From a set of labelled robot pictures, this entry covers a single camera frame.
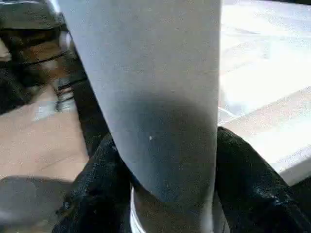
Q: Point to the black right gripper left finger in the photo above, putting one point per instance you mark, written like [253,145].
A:
[92,199]

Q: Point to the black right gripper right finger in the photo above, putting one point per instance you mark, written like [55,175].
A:
[257,194]

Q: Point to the white plastic table top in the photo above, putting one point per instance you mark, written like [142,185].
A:
[272,73]

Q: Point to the white plastic table leg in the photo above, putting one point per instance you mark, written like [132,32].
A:
[155,73]

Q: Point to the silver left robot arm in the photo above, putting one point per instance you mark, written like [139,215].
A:
[29,199]

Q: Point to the black floor box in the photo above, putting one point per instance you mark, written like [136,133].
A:
[12,92]

